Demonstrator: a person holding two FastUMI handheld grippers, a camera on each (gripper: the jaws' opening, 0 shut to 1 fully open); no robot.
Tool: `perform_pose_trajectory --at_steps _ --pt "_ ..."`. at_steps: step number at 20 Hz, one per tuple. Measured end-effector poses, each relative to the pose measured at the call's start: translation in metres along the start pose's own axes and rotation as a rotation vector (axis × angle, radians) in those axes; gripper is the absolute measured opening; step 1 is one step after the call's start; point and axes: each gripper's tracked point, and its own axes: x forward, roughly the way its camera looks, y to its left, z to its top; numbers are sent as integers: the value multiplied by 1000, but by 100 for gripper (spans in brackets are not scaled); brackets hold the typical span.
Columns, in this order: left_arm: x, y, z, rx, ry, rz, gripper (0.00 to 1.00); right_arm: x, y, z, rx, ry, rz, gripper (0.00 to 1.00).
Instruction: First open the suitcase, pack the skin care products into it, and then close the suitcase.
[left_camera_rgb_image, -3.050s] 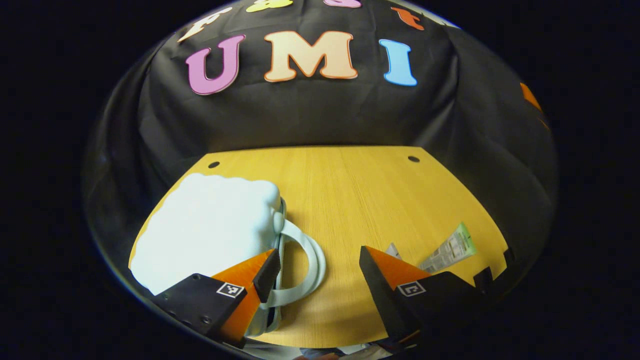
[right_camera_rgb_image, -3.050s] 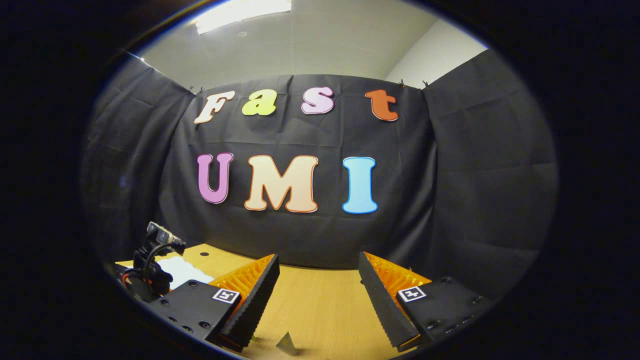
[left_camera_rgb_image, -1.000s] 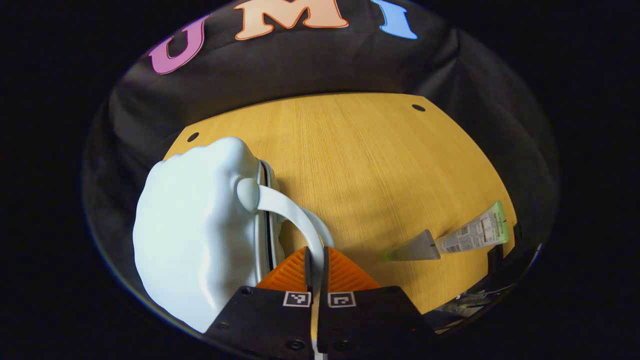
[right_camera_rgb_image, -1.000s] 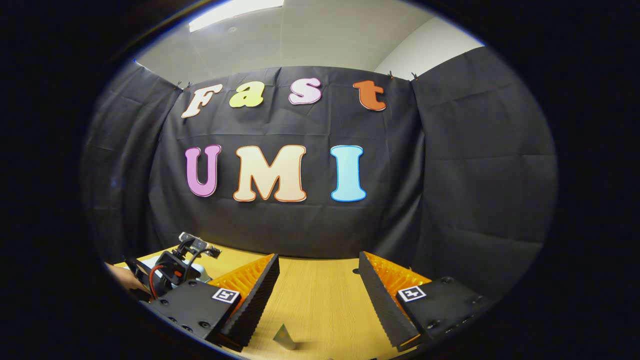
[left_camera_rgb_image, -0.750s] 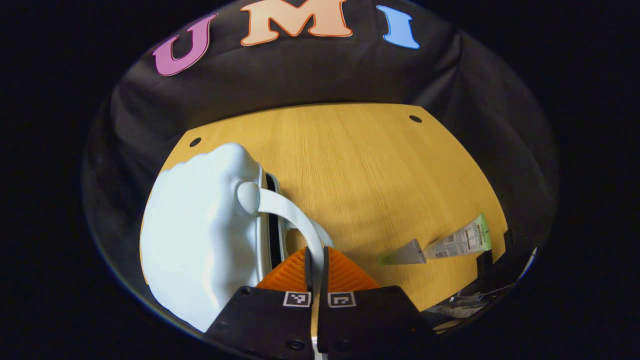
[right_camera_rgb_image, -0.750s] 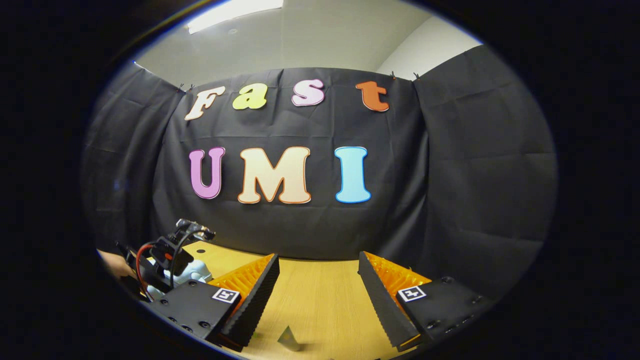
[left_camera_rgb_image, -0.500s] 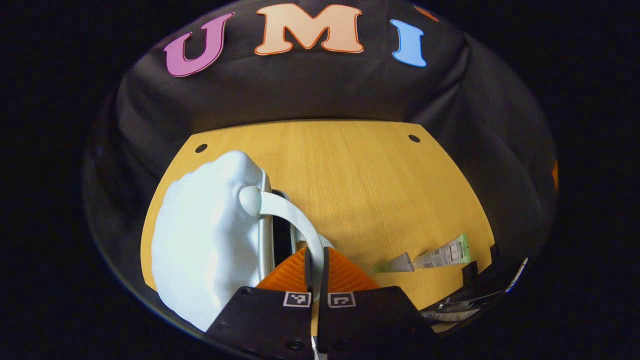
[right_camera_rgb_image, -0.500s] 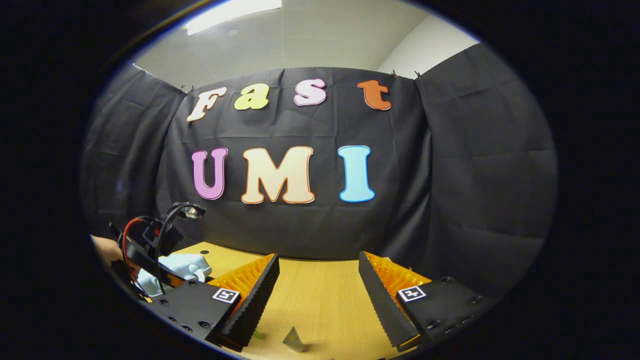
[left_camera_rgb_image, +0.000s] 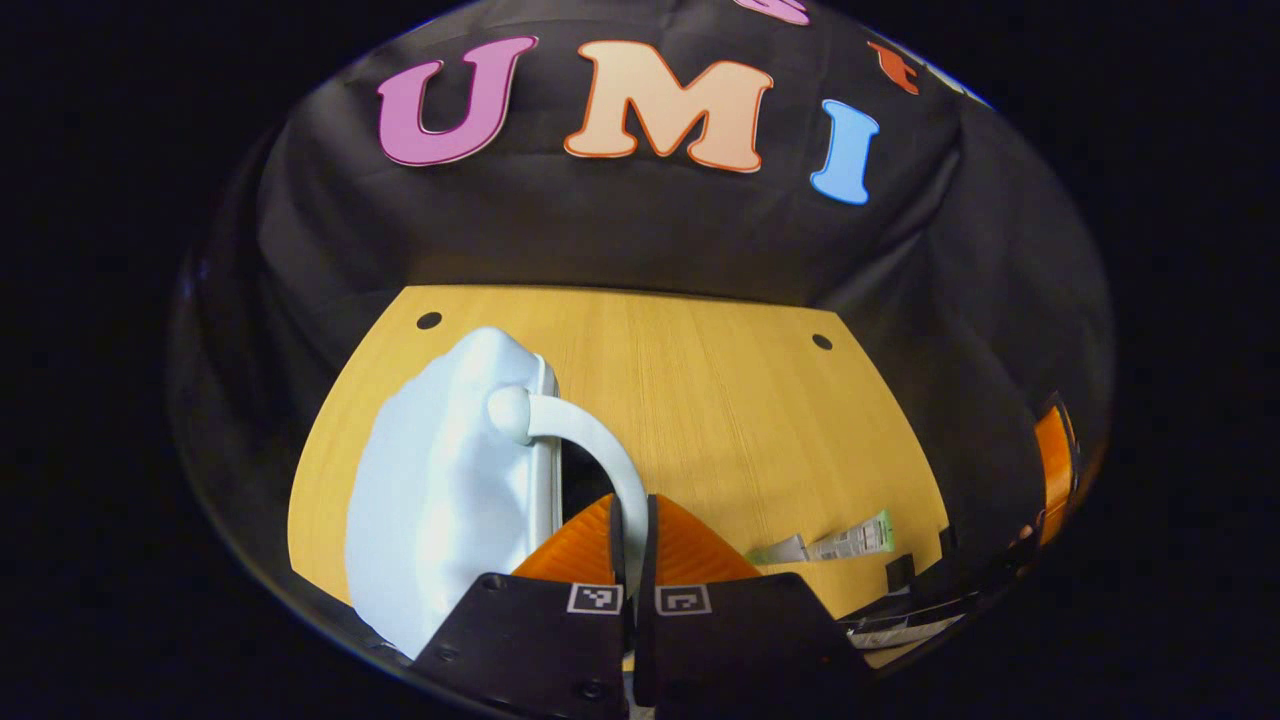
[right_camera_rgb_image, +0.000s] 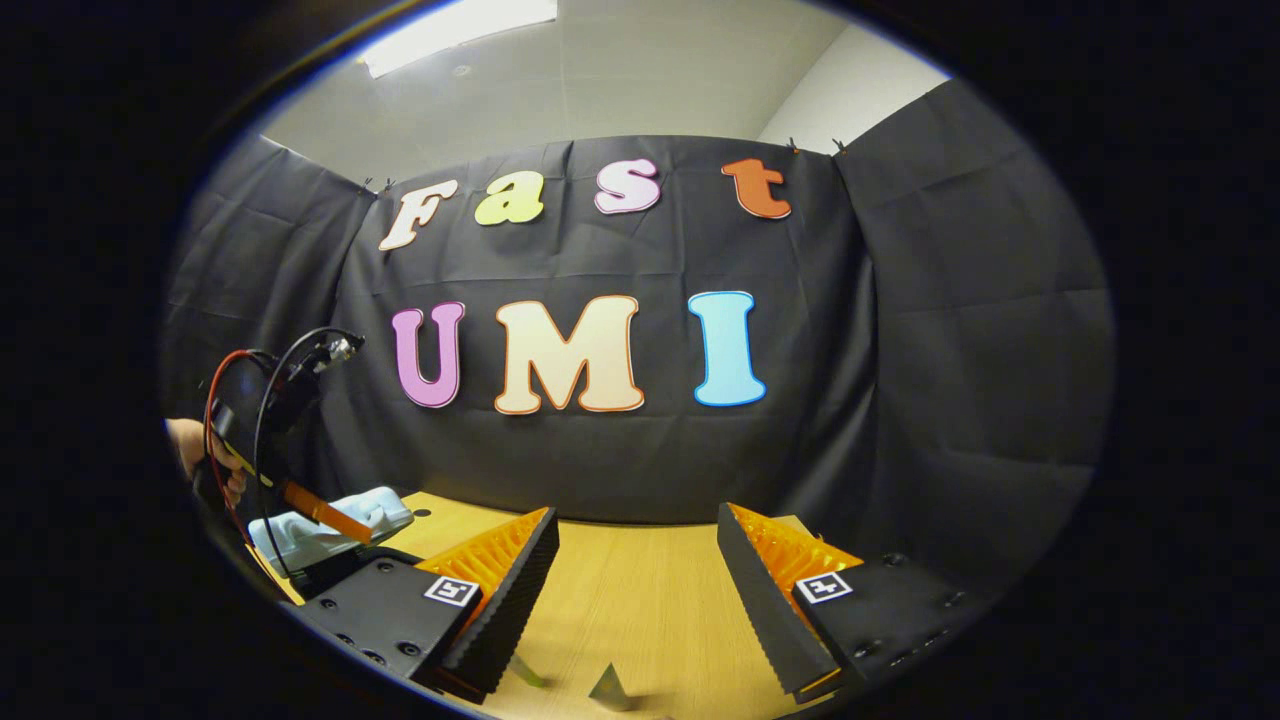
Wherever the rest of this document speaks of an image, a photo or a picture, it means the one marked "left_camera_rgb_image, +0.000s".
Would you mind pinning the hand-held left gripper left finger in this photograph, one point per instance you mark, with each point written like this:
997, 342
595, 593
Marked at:
617, 550

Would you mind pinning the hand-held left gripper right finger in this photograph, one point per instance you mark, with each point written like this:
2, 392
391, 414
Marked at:
651, 550

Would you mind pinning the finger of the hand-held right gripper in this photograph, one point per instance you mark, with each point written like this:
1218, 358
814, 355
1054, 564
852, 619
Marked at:
1055, 465

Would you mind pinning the light blue suitcase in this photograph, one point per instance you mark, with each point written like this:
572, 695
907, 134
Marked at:
440, 500

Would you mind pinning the white green skin care tube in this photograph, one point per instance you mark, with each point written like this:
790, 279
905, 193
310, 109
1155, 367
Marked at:
835, 543

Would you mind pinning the small black block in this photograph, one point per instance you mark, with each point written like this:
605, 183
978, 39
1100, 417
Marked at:
901, 573

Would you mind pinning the black backdrop cloth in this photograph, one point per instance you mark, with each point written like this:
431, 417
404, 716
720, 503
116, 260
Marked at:
600, 230

